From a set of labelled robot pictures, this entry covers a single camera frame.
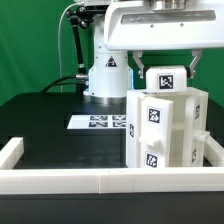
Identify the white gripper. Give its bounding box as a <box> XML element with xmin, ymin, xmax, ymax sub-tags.
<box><xmin>104</xmin><ymin>0</ymin><xmax>224</xmax><ymax>79</ymax></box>

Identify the white cabinet top block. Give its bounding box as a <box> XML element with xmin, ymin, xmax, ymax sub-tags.
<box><xmin>146</xmin><ymin>66</ymin><xmax>187</xmax><ymax>93</ymax></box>

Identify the white cabinet body box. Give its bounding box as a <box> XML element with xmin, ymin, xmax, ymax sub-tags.
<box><xmin>126</xmin><ymin>87</ymin><xmax>209</xmax><ymax>168</ymax></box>

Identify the white door panel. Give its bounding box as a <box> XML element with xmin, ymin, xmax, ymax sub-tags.
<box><xmin>139</xmin><ymin>97</ymin><xmax>173</xmax><ymax>168</ymax></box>
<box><xmin>182</xmin><ymin>95</ymin><xmax>209</xmax><ymax>167</ymax></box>

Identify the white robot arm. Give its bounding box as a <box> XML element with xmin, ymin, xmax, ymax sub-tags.
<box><xmin>83</xmin><ymin>0</ymin><xmax>224</xmax><ymax>101</ymax></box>

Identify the white U-shaped fence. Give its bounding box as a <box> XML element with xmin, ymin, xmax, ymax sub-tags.
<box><xmin>0</xmin><ymin>137</ymin><xmax>224</xmax><ymax>195</ymax></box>

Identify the white cable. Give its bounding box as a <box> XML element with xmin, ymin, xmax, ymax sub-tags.
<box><xmin>57</xmin><ymin>1</ymin><xmax>84</xmax><ymax>94</ymax></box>

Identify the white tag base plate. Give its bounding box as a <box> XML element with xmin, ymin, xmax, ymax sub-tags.
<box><xmin>67</xmin><ymin>115</ymin><xmax>126</xmax><ymax>129</ymax></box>

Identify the black cable bundle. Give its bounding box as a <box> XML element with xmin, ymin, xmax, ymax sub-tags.
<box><xmin>40</xmin><ymin>75</ymin><xmax>90</xmax><ymax>94</ymax></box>

